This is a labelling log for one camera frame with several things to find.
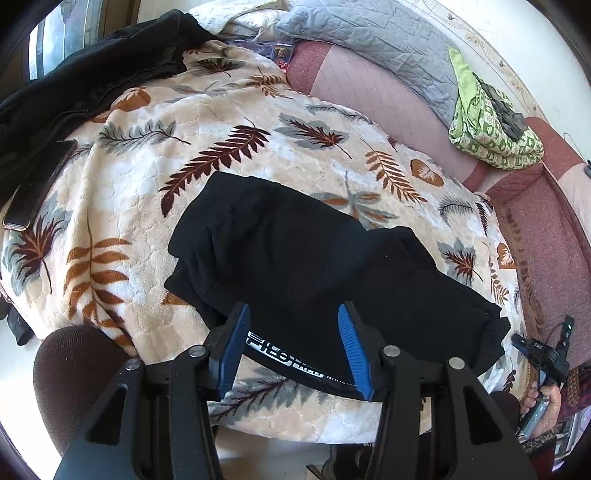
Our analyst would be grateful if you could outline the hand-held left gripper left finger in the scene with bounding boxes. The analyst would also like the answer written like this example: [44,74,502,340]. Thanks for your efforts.
[53,302,252,480]

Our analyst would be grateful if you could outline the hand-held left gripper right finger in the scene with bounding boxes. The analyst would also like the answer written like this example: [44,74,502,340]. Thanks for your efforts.
[337,302,539,480]

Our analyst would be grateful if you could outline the black pants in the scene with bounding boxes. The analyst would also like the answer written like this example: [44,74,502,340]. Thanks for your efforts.
[164,172,511,400]

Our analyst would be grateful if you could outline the person's right hand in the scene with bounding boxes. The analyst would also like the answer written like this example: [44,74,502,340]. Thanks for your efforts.
[522,383,563,439]

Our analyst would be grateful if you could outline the leaf print blanket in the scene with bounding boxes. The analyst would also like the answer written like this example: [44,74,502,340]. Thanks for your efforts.
[0,39,532,446]

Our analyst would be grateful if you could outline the green printed quilt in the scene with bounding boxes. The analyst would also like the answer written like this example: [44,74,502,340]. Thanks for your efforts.
[448,47,546,171]

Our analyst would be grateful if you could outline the dark grey cloth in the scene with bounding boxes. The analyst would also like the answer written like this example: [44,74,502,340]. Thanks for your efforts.
[473,71,527,139]

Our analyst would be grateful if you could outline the black smartphone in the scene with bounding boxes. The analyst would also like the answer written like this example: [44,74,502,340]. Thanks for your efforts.
[2,138,79,230]

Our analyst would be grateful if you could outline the pink sofa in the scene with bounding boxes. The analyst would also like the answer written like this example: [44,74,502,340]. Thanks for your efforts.
[286,41,591,370]

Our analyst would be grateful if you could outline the small colourful packet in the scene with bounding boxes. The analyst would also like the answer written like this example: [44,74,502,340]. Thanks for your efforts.
[231,39,296,72]

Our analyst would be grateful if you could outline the black jacket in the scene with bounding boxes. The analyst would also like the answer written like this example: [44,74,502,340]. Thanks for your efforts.
[0,9,227,204]

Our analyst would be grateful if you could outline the grey quilted pillow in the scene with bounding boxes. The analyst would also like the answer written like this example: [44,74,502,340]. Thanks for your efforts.
[276,0,462,127]

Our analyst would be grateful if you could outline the white floral pillow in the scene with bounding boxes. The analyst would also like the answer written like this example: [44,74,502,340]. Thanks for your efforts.
[189,0,296,40]

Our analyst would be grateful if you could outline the window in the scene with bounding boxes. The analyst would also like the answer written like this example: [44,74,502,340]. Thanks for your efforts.
[28,0,107,84]

